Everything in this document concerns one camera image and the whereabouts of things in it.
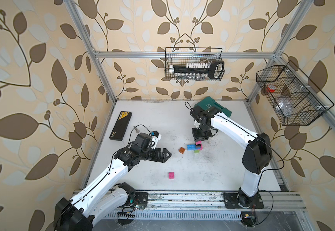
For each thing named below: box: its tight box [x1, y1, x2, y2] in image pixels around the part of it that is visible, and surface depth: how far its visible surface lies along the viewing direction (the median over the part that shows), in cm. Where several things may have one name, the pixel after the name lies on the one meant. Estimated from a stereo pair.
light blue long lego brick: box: [186, 144, 198, 151], surface depth 91 cm
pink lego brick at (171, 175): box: [168, 171, 175, 180], surface depth 84 cm
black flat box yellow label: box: [109, 111, 132, 142], surface depth 107 cm
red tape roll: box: [265, 84, 277, 93], surface depth 84 cm
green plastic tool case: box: [193, 96, 232, 118], surface depth 114 cm
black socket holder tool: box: [168, 60, 225, 80], surface depth 86 cm
